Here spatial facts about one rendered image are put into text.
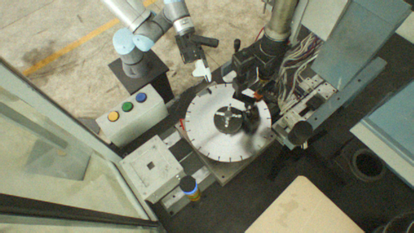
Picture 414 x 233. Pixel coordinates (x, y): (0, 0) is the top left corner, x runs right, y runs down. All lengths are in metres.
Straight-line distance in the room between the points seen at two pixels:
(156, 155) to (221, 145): 0.26
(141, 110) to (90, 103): 1.30
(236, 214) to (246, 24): 1.95
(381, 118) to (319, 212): 0.62
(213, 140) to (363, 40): 0.56
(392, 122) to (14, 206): 0.64
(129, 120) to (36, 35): 2.23
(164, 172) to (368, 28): 0.76
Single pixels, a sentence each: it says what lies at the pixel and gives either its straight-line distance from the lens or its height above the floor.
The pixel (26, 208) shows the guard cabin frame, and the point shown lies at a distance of 0.39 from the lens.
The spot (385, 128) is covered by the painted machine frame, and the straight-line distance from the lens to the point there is 0.62.
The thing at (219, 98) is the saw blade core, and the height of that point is 0.95.
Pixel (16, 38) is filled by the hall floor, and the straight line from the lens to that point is 3.28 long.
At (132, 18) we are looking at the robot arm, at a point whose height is 1.16.
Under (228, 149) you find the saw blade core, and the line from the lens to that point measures 0.91.
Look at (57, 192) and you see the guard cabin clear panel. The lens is 0.52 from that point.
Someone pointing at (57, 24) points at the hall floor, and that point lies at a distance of 3.15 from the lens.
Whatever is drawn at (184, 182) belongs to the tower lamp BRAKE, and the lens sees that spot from 0.68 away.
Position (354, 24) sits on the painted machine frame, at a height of 1.42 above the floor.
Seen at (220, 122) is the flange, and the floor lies 0.96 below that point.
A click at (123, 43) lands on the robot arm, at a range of 1.23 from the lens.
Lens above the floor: 1.82
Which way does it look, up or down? 64 degrees down
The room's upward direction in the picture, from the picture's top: 7 degrees counter-clockwise
